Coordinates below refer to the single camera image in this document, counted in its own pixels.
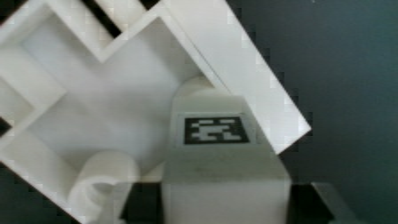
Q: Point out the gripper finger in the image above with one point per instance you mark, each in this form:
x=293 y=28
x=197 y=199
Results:
x=343 y=215

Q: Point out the white chair leg with tag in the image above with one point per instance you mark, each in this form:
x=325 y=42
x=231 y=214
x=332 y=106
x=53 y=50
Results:
x=226 y=182

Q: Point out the white chair seat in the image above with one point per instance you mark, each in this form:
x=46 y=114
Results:
x=98 y=55

